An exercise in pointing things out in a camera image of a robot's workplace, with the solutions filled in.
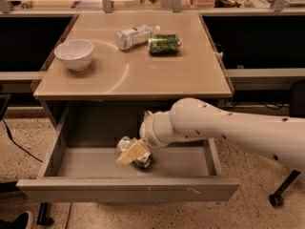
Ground clear plastic water bottle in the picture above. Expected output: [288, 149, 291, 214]
[115, 25, 161, 51]

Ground black stand foot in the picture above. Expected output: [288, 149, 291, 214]
[36, 202, 54, 226]

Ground black floor cable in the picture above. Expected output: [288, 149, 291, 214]
[1, 118, 44, 164]

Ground green chip bag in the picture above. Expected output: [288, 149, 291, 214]
[148, 34, 181, 55]

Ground black office chair base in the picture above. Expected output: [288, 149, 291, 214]
[269, 80, 305, 207]

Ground grey open top drawer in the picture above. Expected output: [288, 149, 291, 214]
[17, 101, 239, 202]

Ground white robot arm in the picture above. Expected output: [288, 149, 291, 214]
[117, 98, 305, 171]

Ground crushed 7up can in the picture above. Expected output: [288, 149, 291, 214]
[116, 136, 153, 169]

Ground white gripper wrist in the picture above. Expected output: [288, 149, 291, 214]
[116, 111, 178, 165]

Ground white ceramic bowl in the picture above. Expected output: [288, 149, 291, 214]
[54, 39, 94, 71]

